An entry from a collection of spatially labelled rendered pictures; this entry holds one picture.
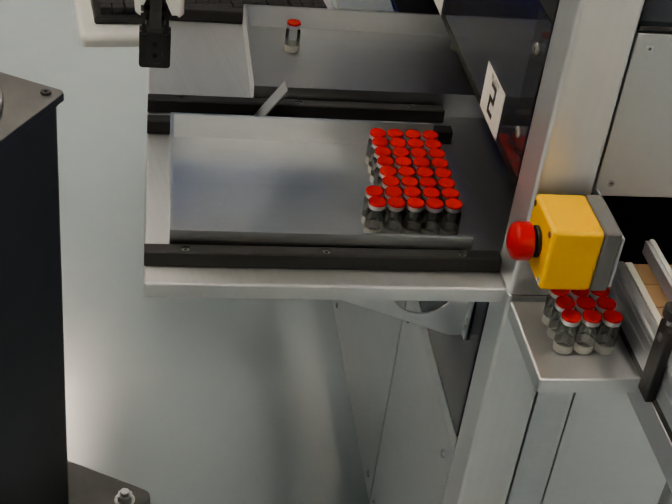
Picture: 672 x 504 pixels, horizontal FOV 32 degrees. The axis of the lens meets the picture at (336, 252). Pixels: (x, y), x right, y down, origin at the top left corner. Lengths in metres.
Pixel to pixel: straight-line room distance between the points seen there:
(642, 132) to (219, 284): 0.47
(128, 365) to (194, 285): 1.24
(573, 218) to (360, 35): 0.73
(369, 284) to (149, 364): 1.26
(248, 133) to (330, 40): 0.33
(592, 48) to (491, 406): 0.47
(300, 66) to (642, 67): 0.66
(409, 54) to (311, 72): 0.17
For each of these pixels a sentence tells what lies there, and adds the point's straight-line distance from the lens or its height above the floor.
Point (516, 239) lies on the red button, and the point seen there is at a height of 1.01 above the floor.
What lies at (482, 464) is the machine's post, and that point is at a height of 0.62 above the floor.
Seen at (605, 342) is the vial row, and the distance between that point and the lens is 1.27.
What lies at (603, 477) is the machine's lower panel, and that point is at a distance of 1.58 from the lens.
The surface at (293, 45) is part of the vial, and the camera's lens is 1.76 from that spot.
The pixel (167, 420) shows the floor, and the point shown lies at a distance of 2.39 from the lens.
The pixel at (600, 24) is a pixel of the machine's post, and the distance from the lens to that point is 1.18.
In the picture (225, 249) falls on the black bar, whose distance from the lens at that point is 1.30.
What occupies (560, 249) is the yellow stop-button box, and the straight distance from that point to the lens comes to 1.19.
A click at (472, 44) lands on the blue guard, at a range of 1.52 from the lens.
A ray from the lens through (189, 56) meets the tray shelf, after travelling 1.74.
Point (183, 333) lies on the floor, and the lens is 2.59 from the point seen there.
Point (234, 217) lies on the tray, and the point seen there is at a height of 0.88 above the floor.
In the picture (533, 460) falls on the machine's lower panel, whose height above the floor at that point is 0.62.
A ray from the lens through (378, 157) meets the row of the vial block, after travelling 1.45.
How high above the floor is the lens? 1.66
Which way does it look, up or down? 35 degrees down
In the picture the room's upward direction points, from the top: 8 degrees clockwise
